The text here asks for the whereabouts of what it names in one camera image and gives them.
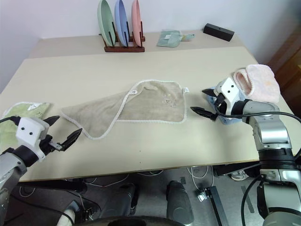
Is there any white sneaker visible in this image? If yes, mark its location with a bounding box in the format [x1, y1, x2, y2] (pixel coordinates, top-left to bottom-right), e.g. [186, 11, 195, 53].
[231, 169, 248, 181]

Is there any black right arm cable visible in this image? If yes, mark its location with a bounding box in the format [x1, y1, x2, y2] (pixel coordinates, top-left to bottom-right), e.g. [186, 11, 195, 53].
[215, 100, 301, 123]

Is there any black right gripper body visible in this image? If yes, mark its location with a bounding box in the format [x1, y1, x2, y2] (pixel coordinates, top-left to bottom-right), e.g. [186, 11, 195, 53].
[211, 90, 228, 120]

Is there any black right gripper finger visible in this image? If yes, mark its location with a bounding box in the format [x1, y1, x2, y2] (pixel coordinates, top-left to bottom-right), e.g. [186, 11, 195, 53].
[190, 106, 217, 121]
[202, 88, 219, 97]

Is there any wooden plate rack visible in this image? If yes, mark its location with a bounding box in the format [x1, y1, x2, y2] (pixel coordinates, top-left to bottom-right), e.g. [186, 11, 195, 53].
[101, 21, 146, 53]

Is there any green plate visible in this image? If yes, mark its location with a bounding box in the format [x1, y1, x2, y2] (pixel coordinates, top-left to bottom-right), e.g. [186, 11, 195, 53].
[97, 0, 117, 47]

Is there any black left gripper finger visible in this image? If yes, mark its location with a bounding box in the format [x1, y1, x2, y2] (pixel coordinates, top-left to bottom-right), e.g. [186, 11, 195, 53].
[43, 115, 61, 127]
[60, 128, 83, 152]

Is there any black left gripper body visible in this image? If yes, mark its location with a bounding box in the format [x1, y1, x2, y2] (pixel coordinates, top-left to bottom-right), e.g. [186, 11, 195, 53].
[39, 134, 64, 156]

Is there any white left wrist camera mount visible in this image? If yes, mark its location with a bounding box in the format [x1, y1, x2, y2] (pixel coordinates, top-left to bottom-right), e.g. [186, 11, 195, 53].
[15, 117, 50, 163]

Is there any teal folded cloth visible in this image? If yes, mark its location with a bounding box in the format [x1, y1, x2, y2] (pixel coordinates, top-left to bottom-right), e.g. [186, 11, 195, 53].
[157, 29, 196, 48]

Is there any beige tube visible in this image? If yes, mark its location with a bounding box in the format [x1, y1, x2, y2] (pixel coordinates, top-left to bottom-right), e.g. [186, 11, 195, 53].
[57, 208, 76, 226]

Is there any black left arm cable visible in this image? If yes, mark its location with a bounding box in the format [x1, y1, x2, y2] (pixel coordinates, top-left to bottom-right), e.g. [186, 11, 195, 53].
[0, 115, 21, 127]

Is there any black table crossbeam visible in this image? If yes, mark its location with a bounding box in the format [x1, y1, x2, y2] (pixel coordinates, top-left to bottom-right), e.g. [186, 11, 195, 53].
[215, 161, 262, 178]
[18, 178, 88, 193]

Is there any pink plate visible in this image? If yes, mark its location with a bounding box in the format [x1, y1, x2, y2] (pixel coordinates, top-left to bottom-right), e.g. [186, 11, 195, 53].
[131, 0, 143, 47]

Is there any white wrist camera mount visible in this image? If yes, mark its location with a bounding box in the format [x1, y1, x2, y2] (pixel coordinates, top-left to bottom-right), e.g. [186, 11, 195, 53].
[15, 117, 50, 163]
[214, 77, 246, 117]

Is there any green cloth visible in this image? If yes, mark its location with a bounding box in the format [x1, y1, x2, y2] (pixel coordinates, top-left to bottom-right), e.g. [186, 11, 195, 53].
[0, 101, 51, 151]

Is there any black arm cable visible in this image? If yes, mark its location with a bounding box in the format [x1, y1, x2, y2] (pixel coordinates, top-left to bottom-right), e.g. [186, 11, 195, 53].
[0, 115, 21, 127]
[215, 100, 301, 123]

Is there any black metal bar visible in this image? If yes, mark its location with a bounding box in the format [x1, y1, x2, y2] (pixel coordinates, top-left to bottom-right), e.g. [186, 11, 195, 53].
[204, 185, 230, 226]

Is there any beige towel with white trim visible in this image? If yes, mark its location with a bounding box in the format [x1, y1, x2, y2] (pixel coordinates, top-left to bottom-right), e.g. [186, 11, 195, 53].
[61, 80, 190, 141]

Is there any blue cloth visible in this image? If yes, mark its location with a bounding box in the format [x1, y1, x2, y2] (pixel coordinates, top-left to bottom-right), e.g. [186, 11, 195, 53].
[206, 86, 248, 126]

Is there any blue plate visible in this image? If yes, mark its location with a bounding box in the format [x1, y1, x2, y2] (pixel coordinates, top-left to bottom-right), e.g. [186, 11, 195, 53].
[114, 0, 130, 47]

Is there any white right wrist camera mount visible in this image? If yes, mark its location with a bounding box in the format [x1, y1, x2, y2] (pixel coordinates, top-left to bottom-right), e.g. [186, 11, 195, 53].
[214, 77, 246, 117]

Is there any black rectangular box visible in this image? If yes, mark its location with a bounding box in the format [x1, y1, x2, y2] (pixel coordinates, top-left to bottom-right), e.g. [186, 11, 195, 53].
[203, 23, 235, 42]

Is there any white floor cable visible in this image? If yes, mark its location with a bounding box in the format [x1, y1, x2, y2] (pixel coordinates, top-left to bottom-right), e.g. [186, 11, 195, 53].
[187, 165, 215, 189]
[84, 173, 129, 188]

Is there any thick black lower cable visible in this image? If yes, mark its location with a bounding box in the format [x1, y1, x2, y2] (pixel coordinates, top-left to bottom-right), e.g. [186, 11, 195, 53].
[240, 175, 267, 226]

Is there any pink folded towel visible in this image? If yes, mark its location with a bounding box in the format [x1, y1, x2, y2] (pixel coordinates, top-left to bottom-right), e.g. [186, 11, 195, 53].
[233, 64, 281, 104]

